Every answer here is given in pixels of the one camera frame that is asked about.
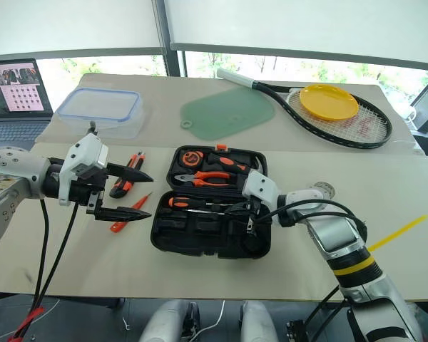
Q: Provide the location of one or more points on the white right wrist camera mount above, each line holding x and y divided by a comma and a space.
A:
262, 187

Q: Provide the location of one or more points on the clear container with blue lid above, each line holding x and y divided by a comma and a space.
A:
100, 112

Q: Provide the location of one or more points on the orange black tape measure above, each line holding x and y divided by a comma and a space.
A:
191, 158

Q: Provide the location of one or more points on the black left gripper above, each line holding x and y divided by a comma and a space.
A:
92, 178

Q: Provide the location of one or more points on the green cutting board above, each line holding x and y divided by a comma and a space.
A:
228, 114

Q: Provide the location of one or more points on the orange black utility knife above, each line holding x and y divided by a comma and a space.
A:
125, 176

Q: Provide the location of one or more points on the grey rounded robot leg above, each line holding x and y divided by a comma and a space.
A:
164, 322
258, 322

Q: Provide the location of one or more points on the white roller blind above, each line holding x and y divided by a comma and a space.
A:
306, 25
71, 23

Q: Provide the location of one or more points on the black tennis racket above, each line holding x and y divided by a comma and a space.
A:
371, 124

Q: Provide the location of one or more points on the yellow plastic strip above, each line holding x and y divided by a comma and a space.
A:
399, 231

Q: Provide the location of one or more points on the black plastic tool case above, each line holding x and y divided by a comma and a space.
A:
199, 233

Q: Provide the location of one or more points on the yellow plastic plate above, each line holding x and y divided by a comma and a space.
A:
329, 101

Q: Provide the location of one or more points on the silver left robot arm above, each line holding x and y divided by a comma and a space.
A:
19, 176

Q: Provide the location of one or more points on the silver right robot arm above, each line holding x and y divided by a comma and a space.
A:
337, 237

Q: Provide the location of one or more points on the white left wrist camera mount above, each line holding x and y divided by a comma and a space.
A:
87, 151

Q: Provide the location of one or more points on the open laptop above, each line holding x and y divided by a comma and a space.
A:
14, 92

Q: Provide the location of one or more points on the dark window frame post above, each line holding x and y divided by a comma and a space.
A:
169, 53

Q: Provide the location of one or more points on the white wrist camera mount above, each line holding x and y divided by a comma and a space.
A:
87, 151
262, 187

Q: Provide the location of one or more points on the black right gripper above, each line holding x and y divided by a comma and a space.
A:
262, 215

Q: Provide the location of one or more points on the orange tester pen screwdriver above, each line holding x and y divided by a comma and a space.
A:
135, 208

